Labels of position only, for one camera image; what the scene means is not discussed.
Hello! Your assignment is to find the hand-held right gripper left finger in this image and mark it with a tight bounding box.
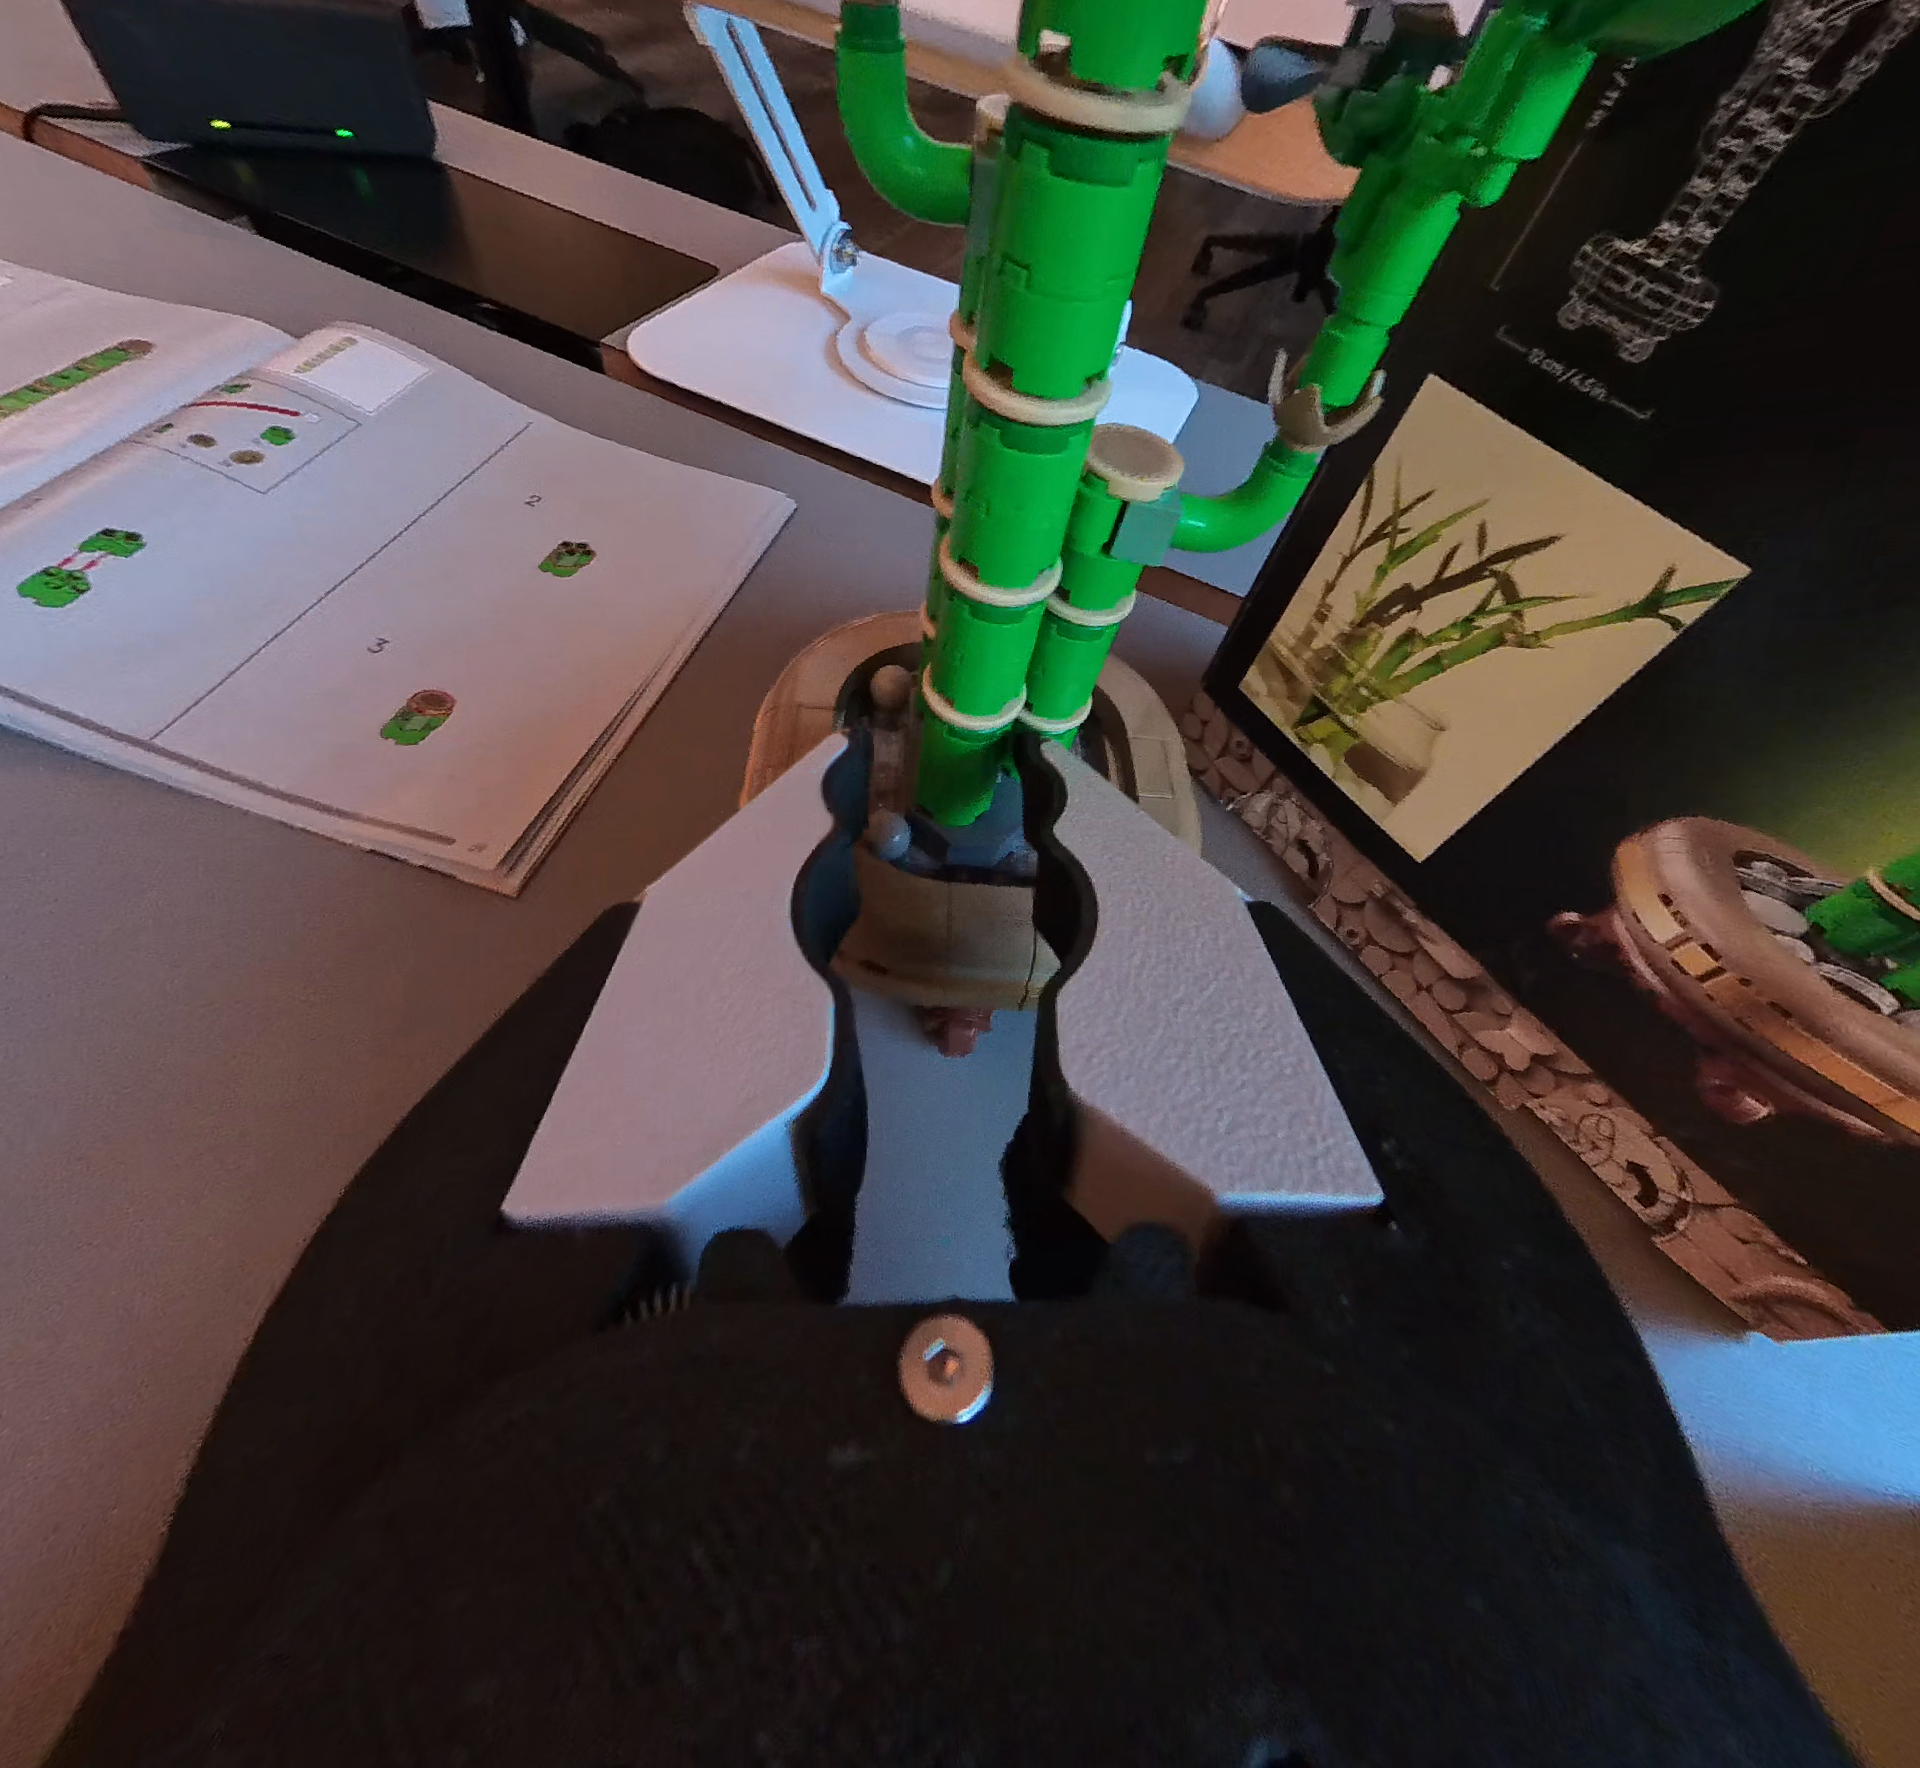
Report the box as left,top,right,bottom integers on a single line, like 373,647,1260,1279
499,734,871,1301

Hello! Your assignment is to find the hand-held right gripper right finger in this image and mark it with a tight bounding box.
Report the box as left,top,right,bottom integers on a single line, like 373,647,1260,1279
1012,734,1387,1301

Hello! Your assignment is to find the building instruction booklet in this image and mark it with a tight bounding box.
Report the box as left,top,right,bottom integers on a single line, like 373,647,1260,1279
0,260,795,896

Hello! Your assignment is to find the green brick bamboo model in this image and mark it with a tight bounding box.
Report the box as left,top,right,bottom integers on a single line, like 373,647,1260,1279
741,0,1907,1053

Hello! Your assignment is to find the grey desk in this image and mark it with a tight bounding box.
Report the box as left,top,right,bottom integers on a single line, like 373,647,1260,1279
0,132,1920,1761

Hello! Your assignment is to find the white desk stand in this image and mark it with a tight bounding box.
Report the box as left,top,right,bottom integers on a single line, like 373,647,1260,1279
621,0,1201,486

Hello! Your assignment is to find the bamboo set box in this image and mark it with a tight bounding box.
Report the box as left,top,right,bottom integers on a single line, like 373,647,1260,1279
1184,0,1920,1338

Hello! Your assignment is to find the black office chair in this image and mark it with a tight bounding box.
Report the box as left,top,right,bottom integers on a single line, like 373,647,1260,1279
1184,207,1339,332

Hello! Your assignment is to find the adjoining grey table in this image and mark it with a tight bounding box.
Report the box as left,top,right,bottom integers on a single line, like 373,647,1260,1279
0,0,1352,630

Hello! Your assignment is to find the black power box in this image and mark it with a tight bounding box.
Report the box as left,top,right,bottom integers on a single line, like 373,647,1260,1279
44,0,440,163

